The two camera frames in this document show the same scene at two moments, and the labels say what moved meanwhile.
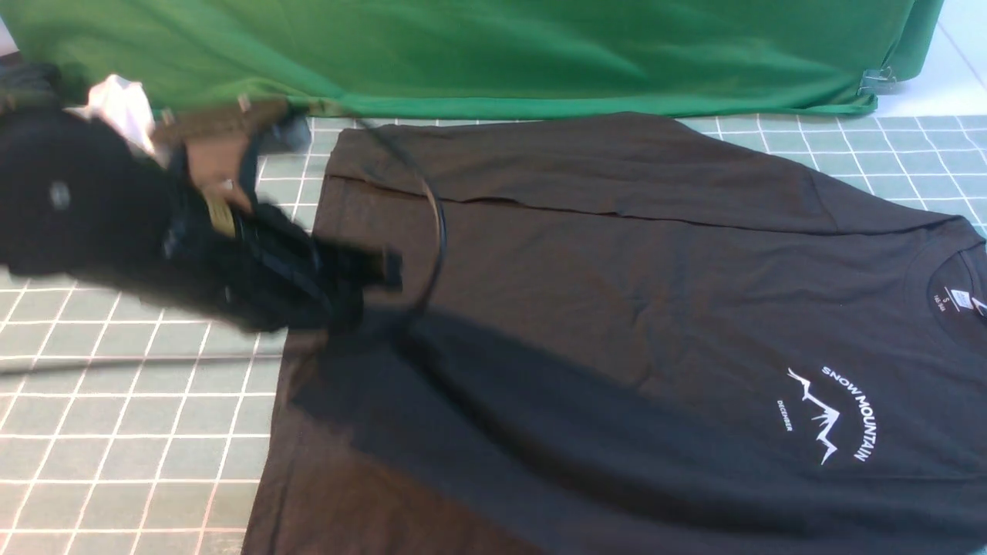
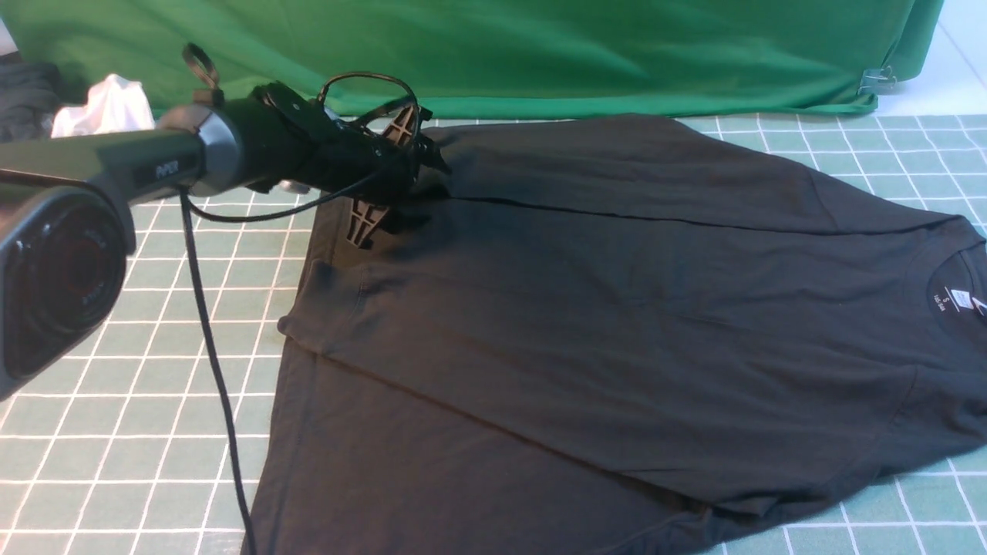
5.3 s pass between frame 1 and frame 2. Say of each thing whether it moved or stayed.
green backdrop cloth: stayed
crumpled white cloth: stayed
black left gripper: moved
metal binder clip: stayed
